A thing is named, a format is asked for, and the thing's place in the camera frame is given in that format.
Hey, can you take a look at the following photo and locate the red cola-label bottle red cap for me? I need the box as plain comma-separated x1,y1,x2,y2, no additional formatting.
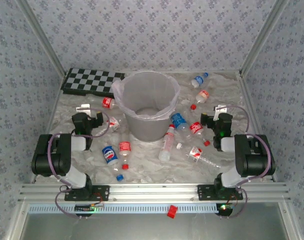
102,96,120,110
184,121,211,147

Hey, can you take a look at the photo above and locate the long clear bottle white cap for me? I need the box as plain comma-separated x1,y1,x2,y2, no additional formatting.
176,142,221,169

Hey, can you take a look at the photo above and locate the crushed blue pepsi-label bottle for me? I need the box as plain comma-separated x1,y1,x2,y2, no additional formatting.
101,145,119,166

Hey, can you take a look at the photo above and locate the translucent pink bin liner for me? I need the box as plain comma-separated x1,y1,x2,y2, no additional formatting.
111,70,182,121

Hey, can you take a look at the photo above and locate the grey mesh bin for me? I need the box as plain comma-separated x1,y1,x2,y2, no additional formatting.
117,70,181,143

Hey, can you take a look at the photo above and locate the red-white-label bottle white cap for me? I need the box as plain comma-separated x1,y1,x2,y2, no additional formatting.
99,116,122,137

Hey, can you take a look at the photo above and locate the crushed red-label clear bottle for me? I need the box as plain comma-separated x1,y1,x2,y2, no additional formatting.
195,89,210,104

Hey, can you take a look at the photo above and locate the blue-label clear bottle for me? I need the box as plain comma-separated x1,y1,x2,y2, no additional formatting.
170,112,191,133

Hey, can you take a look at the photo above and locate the red-label bottle red cap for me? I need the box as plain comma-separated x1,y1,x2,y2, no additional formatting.
118,131,132,171

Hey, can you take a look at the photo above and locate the black grey checkered board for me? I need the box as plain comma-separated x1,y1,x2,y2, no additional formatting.
62,67,126,99

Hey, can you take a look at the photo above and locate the blue-label bottle with blue cap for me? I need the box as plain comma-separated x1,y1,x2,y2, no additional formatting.
191,72,209,89

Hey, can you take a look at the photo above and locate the white-label red-text bottle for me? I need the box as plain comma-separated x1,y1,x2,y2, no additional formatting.
158,123,176,163

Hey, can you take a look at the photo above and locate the right circuit board green light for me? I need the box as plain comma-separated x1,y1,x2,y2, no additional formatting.
216,203,234,216

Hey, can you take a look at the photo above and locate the circuit board green light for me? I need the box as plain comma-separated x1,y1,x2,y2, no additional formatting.
216,203,234,216
75,203,105,214

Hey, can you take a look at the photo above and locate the left circuit board green light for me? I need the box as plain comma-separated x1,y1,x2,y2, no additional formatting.
75,203,105,214

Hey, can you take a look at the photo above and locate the red plastic cap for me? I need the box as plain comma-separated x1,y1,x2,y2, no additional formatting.
167,204,178,219

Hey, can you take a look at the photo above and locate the steel sheet panel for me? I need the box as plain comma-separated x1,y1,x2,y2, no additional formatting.
23,212,290,240

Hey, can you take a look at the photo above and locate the left wrist purple cable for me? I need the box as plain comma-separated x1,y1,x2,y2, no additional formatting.
90,109,111,139

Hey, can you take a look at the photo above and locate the wrist purple cable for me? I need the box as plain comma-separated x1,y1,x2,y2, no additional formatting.
216,104,250,136
90,109,111,139

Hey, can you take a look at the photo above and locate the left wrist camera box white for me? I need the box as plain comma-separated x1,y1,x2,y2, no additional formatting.
76,103,92,113

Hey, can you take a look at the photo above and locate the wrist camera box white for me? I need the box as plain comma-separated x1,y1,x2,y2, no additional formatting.
213,104,229,114
76,103,92,113

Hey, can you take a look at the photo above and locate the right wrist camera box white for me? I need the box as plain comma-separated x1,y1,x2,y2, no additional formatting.
213,104,229,114

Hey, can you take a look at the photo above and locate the right wrist purple cable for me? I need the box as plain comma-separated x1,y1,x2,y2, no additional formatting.
216,104,250,136

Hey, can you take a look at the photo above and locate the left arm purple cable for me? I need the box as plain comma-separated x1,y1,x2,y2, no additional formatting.
47,133,75,189

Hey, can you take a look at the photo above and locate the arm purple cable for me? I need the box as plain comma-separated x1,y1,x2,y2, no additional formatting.
47,133,75,189
238,133,272,188

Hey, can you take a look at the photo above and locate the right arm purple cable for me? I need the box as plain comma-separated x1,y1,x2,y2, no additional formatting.
238,133,272,188

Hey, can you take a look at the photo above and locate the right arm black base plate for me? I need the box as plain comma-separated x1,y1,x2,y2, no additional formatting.
197,184,243,201

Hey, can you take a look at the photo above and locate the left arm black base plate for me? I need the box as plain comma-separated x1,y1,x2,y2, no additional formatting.
64,184,110,202

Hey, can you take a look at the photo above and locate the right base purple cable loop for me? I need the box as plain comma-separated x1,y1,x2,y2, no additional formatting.
219,187,249,219

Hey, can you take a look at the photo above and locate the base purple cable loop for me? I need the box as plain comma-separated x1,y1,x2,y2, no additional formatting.
219,187,249,219
55,191,83,220

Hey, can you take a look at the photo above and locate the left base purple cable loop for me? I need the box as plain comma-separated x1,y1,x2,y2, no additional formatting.
55,191,83,220

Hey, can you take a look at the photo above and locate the aluminium front rail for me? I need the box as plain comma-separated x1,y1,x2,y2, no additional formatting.
18,183,292,202

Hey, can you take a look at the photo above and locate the left aluminium frame post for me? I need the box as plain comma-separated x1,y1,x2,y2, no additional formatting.
16,0,68,79

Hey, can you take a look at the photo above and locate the aluminium frame post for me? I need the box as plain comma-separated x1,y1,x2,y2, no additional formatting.
238,0,289,76
16,0,68,79

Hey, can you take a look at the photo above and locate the light blue slotted cable duct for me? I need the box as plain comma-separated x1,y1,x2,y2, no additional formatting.
28,202,219,215

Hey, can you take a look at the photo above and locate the right aluminium frame post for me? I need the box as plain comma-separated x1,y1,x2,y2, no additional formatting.
238,0,289,76

